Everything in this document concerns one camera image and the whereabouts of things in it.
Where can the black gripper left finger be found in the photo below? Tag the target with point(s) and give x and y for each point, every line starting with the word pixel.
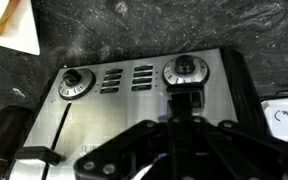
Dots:
pixel 125 155

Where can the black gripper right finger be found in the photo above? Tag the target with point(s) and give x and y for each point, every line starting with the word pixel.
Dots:
pixel 226 151

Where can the stainless steel toaster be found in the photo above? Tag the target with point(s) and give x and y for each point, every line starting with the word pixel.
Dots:
pixel 88 105

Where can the white square plate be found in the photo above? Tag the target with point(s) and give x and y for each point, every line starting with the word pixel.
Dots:
pixel 20 32

